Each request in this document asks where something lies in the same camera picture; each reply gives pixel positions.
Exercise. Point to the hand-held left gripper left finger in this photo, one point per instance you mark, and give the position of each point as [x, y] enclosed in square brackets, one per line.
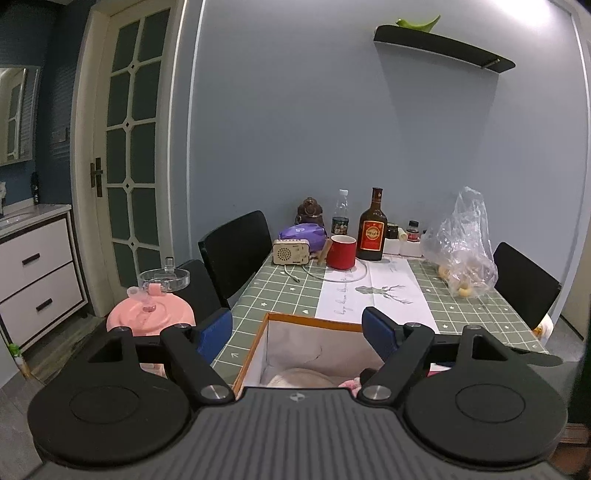
[213, 334]

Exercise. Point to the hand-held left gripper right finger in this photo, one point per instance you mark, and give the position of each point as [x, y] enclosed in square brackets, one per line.
[377, 334]

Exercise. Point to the pink and white chunky knit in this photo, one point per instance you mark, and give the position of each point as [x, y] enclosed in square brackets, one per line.
[351, 384]

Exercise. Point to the orange cardboard shoe box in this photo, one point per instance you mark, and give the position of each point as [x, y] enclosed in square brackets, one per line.
[300, 337]

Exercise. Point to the black chair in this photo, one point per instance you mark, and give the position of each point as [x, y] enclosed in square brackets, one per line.
[235, 249]
[521, 286]
[198, 286]

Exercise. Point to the pink water bottle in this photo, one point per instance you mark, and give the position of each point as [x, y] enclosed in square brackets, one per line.
[134, 314]

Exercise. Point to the green checked tablecloth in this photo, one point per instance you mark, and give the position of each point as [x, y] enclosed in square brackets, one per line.
[286, 295]

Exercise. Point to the red mug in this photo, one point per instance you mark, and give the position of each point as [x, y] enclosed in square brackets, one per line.
[341, 254]

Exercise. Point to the white storage box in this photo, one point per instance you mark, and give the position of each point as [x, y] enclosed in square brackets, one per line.
[401, 248]

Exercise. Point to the brown liquor bottle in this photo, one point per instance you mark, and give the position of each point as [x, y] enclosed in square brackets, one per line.
[371, 235]

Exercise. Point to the small dark jar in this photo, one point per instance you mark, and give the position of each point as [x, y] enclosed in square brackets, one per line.
[391, 230]

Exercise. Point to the cream small radio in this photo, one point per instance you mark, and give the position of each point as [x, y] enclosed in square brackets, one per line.
[291, 252]

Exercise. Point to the dark labelled jar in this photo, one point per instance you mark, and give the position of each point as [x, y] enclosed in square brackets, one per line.
[340, 226]

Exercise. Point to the purple bag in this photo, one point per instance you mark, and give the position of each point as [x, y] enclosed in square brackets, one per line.
[304, 233]

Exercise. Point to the clear plastic bag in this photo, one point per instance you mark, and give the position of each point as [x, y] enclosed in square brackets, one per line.
[461, 240]

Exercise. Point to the clear plastic water bottle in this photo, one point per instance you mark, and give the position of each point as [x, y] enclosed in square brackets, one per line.
[341, 205]

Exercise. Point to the brown figurine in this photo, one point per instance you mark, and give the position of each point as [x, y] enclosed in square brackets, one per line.
[310, 212]

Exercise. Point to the white drawer cabinet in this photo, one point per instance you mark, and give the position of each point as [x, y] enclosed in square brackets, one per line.
[41, 258]

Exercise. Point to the white glass-paned door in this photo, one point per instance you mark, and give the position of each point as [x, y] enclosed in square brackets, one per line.
[134, 161]

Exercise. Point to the green ornament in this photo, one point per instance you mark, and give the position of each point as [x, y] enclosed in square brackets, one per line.
[415, 24]

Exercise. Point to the wall mirror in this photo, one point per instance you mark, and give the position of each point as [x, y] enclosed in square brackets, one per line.
[18, 115]

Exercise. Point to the black wall shelf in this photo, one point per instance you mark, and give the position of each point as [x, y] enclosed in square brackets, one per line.
[438, 44]

